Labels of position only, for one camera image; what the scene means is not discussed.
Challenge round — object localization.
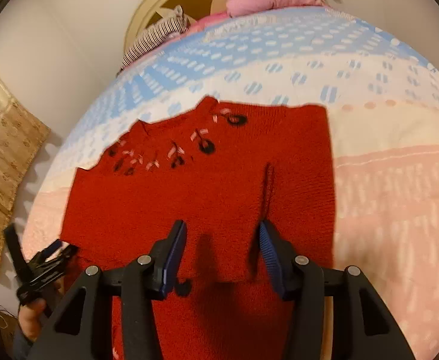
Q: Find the red knit sweater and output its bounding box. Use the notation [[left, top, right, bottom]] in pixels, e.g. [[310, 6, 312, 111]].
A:
[[61, 97, 335, 359]]

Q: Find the left hand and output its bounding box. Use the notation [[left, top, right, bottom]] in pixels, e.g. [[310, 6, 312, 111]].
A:
[[18, 298, 47, 342]]

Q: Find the polka dot bed cover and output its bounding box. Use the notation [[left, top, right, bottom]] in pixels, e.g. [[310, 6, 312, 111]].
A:
[[23, 7, 439, 359]]

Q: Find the striped pillow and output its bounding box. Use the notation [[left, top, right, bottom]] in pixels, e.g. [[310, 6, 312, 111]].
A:
[[119, 6, 189, 72]]

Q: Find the cream wooden headboard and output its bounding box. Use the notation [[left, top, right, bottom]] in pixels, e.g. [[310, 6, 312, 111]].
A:
[[123, 0, 230, 54]]

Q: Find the pink bed sheet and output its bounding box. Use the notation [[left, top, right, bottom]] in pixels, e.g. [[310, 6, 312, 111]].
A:
[[187, 11, 230, 34]]

